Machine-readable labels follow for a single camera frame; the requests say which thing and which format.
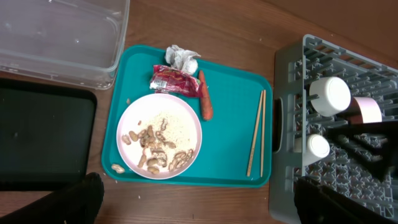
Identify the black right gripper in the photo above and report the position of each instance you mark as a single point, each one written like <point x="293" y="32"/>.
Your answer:
<point x="346" y="137"/>

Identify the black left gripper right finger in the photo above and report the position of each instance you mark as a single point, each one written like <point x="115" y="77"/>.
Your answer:
<point x="319" y="204"/>

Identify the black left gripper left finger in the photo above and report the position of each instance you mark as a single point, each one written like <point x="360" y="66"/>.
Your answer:
<point x="76" y="203"/>

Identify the white cup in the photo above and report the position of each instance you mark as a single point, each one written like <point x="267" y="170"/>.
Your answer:
<point x="317" y="148"/>

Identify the white bowl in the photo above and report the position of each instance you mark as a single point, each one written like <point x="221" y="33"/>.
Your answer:
<point x="333" y="96"/>

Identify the wooden chopstick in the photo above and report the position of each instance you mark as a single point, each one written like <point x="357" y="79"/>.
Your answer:
<point x="262" y="131"/>
<point x="254" y="138"/>

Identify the peanut shell on tray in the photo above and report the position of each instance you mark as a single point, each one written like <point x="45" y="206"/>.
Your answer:
<point x="118" y="169"/>

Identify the black bin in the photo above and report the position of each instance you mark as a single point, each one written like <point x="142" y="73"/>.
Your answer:
<point x="45" y="135"/>

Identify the teal plastic tray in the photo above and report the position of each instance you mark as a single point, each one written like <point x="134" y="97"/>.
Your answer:
<point x="224" y="153"/>

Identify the large white plate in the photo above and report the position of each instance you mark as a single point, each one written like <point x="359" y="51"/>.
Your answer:
<point x="159" y="136"/>

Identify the grey dish rack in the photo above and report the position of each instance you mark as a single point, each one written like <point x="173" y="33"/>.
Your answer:
<point x="296" y="67"/>

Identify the orange carrot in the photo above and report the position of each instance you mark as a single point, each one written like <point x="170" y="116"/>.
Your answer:
<point x="205" y="101"/>

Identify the red snack wrapper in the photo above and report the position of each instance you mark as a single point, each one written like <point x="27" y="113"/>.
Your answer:
<point x="170" y="80"/>

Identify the clear plastic bin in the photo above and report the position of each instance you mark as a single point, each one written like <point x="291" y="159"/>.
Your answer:
<point x="69" y="41"/>

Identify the crumpled white tissue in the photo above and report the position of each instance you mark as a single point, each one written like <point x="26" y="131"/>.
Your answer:
<point x="181" y="59"/>

